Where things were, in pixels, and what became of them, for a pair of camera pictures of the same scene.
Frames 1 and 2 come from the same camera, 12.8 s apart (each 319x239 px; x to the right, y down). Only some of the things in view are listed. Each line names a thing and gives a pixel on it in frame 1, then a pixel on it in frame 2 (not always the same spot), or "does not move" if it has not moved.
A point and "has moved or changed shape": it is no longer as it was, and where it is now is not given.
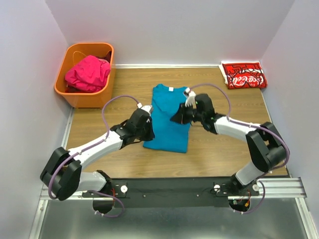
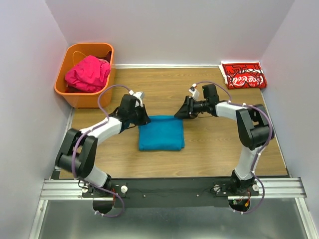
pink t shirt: (89, 74) does not move
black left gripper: (150, 136) -> (144, 119)
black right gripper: (179, 117) -> (186, 110)
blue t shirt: (169, 135) has moved or changed shape
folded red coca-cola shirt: (243, 74) does not move
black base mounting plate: (203, 192) does not move
